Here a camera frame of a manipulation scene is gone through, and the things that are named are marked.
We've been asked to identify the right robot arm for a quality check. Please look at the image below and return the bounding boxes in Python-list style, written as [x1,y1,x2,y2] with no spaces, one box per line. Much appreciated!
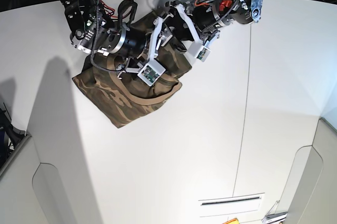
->
[61,0,163,59]

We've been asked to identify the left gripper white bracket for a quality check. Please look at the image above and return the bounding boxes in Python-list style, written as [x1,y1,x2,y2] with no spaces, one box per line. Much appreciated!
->
[157,1,221,53]

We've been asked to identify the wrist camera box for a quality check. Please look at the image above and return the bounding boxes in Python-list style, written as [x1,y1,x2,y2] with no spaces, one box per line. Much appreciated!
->
[187,42,211,62]
[137,59,166,86]

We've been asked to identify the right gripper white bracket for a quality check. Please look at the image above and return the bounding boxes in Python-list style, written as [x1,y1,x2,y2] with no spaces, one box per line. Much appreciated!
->
[146,15,174,62]

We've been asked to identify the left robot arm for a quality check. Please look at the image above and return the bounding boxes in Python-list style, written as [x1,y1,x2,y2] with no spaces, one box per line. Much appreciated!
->
[159,0,263,50]

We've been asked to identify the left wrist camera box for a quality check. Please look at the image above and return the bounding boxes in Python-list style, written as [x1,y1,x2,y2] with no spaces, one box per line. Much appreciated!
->
[187,42,211,62]

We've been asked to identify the camouflage T-shirt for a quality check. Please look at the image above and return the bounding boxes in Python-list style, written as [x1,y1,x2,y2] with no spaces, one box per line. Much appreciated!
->
[72,8,193,129]

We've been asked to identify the grey device at edge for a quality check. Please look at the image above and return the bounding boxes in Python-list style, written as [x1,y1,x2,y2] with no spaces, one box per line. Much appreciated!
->
[263,212,288,223]

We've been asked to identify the orange object at edge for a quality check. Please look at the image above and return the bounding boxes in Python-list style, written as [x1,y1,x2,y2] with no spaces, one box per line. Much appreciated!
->
[223,218,240,224]

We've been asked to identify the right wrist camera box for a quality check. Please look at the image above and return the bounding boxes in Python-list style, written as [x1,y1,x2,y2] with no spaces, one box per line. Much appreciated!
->
[137,59,166,86]

